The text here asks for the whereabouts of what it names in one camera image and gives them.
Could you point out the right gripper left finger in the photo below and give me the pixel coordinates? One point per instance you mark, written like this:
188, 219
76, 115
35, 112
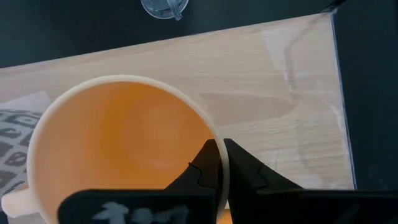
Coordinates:
205, 171

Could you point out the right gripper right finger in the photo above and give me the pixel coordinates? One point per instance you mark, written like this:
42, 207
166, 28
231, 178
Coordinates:
245, 174

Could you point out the beige ceramic mug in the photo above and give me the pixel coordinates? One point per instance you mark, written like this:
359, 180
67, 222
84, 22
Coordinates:
118, 133

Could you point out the clear plastic mug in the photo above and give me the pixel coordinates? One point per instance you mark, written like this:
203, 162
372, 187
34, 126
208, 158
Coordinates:
155, 9

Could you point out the grey patterned mug red rim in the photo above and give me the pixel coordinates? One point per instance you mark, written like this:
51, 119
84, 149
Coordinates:
12, 140

